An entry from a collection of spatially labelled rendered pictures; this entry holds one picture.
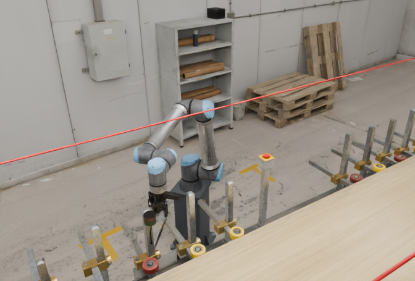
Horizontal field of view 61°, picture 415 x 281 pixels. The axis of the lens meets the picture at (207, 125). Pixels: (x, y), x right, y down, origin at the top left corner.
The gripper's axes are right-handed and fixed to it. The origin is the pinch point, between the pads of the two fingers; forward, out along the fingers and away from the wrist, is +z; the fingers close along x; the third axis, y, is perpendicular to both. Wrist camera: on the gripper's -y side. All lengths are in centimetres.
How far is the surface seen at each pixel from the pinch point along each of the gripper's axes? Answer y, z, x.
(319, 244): -65, 9, 53
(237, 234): -32.2, 8.2, 23.8
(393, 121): -186, -15, 9
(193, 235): -12.5, 10.6, 9.6
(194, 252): -6.0, 8.3, 22.7
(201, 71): -160, 2, -235
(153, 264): 15.4, 8.7, 18.6
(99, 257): 38.3, -0.8, 9.6
